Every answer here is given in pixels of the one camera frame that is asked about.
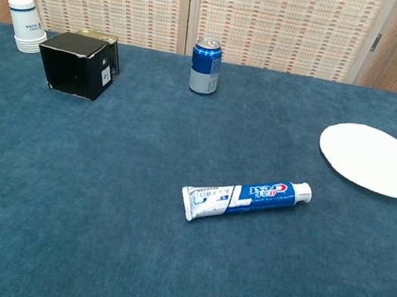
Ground black cardboard box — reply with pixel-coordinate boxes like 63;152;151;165
31;27;123;105

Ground blue white toothpaste tube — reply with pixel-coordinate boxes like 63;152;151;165
175;160;315;243

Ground blue and silver drink can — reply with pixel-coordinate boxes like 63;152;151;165
186;35;227;97

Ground blue carpet table cover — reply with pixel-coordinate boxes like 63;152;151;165
0;20;397;297

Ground white paper plate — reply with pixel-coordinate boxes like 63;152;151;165
311;117;397;199

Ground dark metal screen hinge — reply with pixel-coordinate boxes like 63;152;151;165
369;33;383;54

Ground white plastic bottle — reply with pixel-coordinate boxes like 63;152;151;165
0;0;55;57

